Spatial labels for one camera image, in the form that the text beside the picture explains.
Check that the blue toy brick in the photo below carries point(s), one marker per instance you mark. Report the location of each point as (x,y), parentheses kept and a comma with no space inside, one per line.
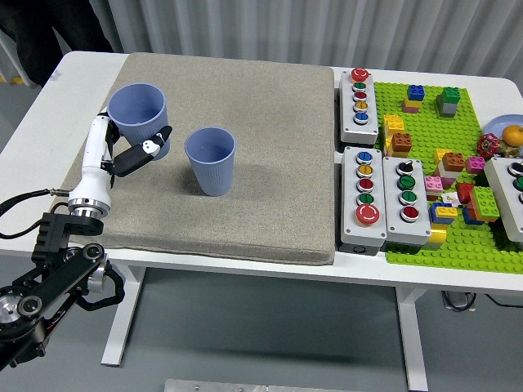
(472,219)
(435,216)
(416,92)

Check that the magenta toy brick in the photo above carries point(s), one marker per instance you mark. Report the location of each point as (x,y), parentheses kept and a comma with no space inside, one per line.
(475,164)

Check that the grey-brown cushion mat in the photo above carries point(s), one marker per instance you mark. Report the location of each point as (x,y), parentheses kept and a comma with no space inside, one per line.
(245,134)

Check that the red toy brick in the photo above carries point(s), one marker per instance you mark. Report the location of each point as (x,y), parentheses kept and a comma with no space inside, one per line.
(466,191)

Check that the green studded baseplate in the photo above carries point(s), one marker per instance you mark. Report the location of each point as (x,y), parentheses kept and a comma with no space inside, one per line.
(425,118)

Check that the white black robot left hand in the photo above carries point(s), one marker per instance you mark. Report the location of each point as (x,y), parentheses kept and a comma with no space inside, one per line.
(93,163)

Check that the red handwheel brass valve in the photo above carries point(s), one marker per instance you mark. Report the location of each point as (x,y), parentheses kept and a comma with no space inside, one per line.
(487,145)

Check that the grey pleated curtain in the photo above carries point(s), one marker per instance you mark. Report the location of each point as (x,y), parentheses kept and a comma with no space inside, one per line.
(327,28)

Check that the person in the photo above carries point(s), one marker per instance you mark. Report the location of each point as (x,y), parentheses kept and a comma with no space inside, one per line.
(49,28)

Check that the yellow round toy brick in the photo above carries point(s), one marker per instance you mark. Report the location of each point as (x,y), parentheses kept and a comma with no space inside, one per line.
(438,236)

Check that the blue plate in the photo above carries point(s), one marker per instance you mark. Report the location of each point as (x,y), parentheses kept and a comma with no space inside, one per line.
(496,124)

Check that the orange fruit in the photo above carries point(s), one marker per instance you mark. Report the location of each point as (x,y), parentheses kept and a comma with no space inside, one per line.
(512,134)

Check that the large green toy brick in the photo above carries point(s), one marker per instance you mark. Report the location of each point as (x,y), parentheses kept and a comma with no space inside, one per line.
(485,202)

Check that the grey green-button control box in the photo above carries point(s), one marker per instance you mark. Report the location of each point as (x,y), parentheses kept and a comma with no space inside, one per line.
(504,200)

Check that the grey toy brick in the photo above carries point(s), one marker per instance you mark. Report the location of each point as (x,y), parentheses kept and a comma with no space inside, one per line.
(448,110)

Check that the grey selector switch control box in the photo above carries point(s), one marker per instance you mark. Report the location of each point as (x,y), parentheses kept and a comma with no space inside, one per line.
(394,212)

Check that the white table leg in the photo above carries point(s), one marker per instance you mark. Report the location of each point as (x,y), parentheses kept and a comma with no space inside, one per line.
(412,335)
(122,322)

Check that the grey five-button control box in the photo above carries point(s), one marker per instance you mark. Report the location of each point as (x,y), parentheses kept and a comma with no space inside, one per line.
(367,124)
(351,204)

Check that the brown toy brick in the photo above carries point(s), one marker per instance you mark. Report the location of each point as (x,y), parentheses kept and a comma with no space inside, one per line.
(454,161)
(402,142)

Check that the blue ribbed plastic cup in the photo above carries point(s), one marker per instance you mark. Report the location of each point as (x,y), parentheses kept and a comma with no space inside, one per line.
(139,106)
(214,171)

